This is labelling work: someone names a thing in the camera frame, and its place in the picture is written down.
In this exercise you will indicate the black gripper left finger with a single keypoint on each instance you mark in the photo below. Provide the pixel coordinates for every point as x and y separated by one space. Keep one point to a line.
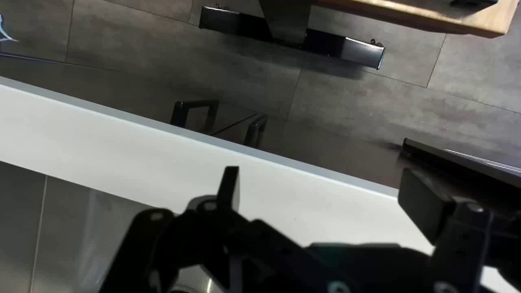
163 244

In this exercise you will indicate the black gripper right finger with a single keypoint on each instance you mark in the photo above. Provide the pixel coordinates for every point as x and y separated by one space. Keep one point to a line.
461 237

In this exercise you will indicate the black clamp bar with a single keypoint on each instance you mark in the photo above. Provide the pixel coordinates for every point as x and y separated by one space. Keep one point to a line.
461 159

